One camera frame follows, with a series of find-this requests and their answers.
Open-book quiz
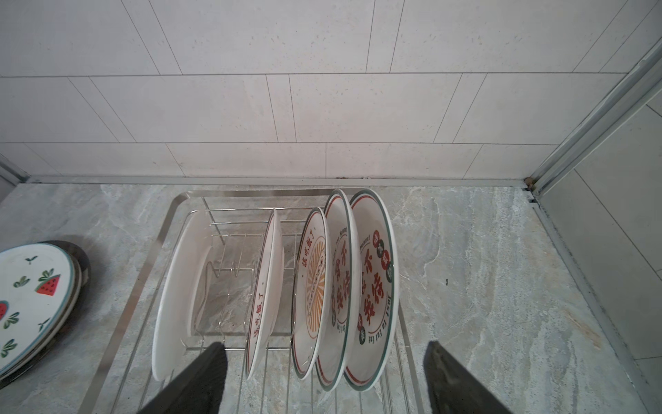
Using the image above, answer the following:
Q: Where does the brown patterned plate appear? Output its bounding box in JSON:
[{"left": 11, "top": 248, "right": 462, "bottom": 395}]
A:
[{"left": 245, "top": 209, "right": 284, "bottom": 379}]

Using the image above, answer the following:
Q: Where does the aluminium corner profile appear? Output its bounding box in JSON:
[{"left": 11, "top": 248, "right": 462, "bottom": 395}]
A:
[
  {"left": 0, "top": 155, "right": 29, "bottom": 186},
  {"left": 524, "top": 42, "right": 661, "bottom": 199}
]

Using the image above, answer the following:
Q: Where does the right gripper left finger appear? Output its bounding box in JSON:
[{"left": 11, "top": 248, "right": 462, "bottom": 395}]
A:
[{"left": 139, "top": 343, "right": 229, "bottom": 414}]

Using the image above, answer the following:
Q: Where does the dark striped rim plate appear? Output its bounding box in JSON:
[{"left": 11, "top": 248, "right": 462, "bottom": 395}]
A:
[{"left": 0, "top": 239, "right": 93, "bottom": 390}]

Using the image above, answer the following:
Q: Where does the metal wire dish rack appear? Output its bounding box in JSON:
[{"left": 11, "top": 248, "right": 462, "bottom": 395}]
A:
[{"left": 80, "top": 188, "right": 426, "bottom": 413}]

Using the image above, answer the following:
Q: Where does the white red patterned plate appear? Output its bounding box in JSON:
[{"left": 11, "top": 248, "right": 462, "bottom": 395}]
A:
[{"left": 152, "top": 210, "right": 212, "bottom": 381}]

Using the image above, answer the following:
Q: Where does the white red rim plate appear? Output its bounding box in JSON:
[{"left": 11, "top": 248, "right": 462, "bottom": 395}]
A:
[{"left": 317, "top": 189, "right": 360, "bottom": 392}]

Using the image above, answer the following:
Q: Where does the right aluminium corner profile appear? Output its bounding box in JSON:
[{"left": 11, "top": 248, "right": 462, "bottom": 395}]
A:
[{"left": 524, "top": 42, "right": 661, "bottom": 199}]

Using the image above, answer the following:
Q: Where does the left aluminium corner profile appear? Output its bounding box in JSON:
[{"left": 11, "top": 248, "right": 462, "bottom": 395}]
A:
[{"left": 0, "top": 155, "right": 29, "bottom": 186}]

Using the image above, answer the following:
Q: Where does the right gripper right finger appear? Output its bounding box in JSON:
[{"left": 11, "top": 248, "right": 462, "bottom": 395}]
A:
[{"left": 423, "top": 341, "right": 510, "bottom": 414}]

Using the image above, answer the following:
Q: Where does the sunburst pattern plate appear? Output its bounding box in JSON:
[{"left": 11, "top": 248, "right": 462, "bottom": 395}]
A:
[{"left": 291, "top": 207, "right": 330, "bottom": 380}]

